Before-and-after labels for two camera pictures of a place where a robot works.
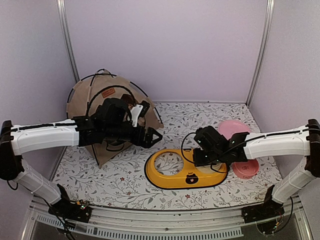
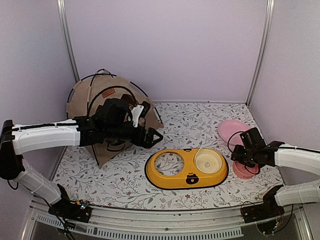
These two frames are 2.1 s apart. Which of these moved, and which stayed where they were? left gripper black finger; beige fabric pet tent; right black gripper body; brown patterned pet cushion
Moved: right black gripper body
Stayed: beige fabric pet tent; left gripper black finger; brown patterned pet cushion
